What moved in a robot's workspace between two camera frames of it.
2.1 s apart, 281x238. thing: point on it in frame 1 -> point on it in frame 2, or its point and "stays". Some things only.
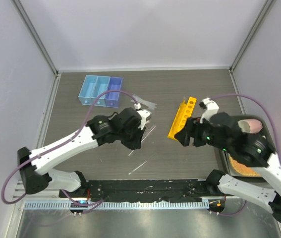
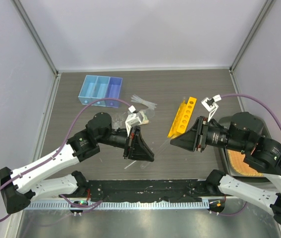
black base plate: x=144 y=190 stays
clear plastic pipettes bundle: x=150 y=105 stays
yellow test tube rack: x=184 y=114 stays
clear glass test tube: x=141 y=164 -> x=134 y=161
